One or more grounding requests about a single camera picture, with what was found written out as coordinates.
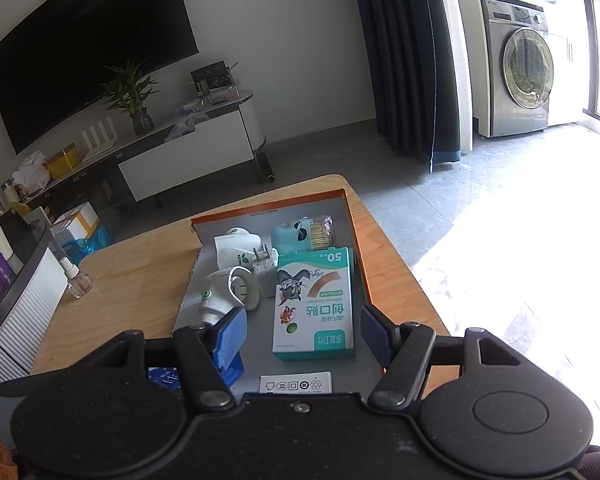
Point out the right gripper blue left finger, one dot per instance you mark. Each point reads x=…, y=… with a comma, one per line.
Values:
x=227, y=337

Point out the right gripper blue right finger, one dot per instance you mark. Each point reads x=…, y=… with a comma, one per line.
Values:
x=381, y=335

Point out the blue floss pick box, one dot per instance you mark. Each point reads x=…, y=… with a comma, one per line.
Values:
x=169, y=378

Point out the teal bandage box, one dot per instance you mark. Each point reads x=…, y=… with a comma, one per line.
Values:
x=313, y=307

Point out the white cardboard box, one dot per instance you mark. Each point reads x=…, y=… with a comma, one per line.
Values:
x=306, y=383

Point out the white folding-prong charger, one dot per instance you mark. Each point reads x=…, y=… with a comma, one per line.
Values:
x=264, y=268

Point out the light blue toothpick holder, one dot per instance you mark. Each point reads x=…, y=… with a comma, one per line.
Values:
x=306, y=234

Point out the clear liquid refill bottle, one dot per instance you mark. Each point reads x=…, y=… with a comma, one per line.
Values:
x=79, y=284

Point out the orange white cardboard tray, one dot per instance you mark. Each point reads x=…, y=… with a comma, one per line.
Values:
x=358, y=373

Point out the blue plastic bag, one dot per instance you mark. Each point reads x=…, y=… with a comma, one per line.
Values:
x=77, y=250

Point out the cardboard box on floor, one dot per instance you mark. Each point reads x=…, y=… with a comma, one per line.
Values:
x=78, y=223

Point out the white ribbed round cabinet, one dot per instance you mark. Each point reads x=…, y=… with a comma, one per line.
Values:
x=28, y=307

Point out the white TV console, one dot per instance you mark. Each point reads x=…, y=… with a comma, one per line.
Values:
x=151, y=164

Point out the white router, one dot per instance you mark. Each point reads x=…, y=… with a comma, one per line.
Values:
x=99, y=138

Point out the yellow box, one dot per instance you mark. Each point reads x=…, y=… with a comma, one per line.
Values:
x=63, y=161

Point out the white plastic bag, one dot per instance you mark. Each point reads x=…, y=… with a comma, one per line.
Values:
x=32, y=176

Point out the black green display box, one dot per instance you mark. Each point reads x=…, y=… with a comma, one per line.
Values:
x=211, y=77

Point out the potted bamboo plant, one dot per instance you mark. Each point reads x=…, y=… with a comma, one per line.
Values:
x=127, y=89

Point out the washing machine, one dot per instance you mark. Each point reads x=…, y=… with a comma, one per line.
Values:
x=510, y=64

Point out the dark blue curtain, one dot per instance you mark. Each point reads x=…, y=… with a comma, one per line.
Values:
x=409, y=51

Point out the black television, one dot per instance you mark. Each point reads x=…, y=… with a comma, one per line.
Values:
x=57, y=60

